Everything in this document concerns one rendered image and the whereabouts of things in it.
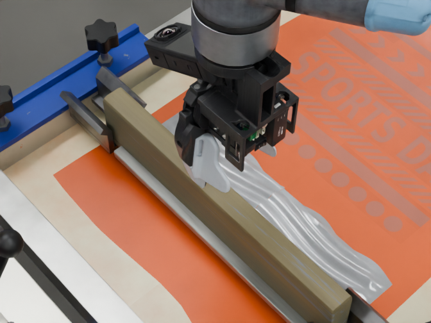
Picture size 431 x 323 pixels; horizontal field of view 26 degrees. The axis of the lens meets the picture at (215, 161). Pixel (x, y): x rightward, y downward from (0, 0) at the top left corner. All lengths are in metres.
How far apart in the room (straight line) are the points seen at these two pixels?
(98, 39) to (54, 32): 1.53
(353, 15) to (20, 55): 2.01
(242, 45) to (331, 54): 0.55
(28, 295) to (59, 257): 0.09
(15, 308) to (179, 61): 0.32
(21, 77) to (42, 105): 1.41
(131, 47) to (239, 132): 0.45
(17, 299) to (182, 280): 0.20
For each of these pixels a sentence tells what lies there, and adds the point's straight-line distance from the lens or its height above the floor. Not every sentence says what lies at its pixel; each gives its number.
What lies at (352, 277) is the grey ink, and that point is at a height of 0.96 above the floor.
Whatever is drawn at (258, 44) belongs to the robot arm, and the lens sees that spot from 0.77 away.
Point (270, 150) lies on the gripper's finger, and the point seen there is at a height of 1.15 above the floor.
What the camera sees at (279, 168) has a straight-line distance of 1.18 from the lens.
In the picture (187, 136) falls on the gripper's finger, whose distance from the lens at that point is 0.88.
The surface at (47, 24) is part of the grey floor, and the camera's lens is 2.73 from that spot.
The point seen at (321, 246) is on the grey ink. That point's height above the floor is 0.96.
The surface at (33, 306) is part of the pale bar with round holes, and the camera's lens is 0.99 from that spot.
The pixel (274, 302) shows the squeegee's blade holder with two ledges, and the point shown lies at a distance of 1.03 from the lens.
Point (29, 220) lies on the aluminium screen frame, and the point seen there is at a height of 0.99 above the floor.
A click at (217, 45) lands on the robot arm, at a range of 0.77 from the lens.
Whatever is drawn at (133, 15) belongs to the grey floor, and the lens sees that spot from 2.73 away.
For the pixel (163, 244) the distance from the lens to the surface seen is 1.11.
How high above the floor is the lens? 1.90
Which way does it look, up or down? 53 degrees down
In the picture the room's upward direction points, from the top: straight up
